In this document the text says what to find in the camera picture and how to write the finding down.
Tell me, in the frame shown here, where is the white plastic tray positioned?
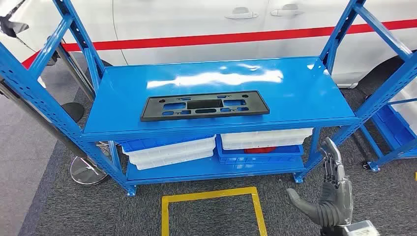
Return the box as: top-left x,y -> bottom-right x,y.
389,86 -> 417,134
130,149 -> 215,171
220,128 -> 314,143
223,138 -> 307,151
122,137 -> 216,161

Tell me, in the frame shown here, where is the black plastic plate frame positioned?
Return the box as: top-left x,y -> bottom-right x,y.
141,90 -> 270,122

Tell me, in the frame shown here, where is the chrome stanchion post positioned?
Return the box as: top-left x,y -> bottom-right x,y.
0,78 -> 110,186
49,40 -> 97,102

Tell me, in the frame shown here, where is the black round floor disc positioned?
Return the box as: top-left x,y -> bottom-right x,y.
61,102 -> 86,123

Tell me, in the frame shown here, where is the blue metal shelf rack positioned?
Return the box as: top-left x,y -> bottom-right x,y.
359,94 -> 417,172
0,0 -> 417,198

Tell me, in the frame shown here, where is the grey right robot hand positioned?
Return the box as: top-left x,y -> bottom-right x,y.
286,137 -> 354,229

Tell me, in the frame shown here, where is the white car with red stripe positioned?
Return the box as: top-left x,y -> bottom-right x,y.
0,0 -> 417,89

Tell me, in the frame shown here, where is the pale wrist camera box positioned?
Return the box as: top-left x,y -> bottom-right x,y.
342,220 -> 380,236

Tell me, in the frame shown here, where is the red item in bin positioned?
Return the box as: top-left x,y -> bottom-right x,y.
244,147 -> 277,154

